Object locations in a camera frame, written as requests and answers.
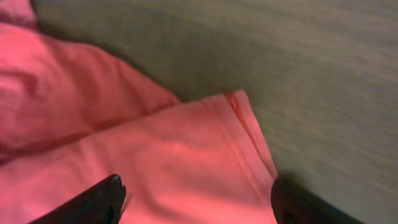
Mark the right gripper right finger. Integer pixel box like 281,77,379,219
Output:
271,176,363,224

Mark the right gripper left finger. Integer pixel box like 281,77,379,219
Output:
30,174,126,224

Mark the orange printed t-shirt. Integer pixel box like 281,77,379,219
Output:
1,1,277,224

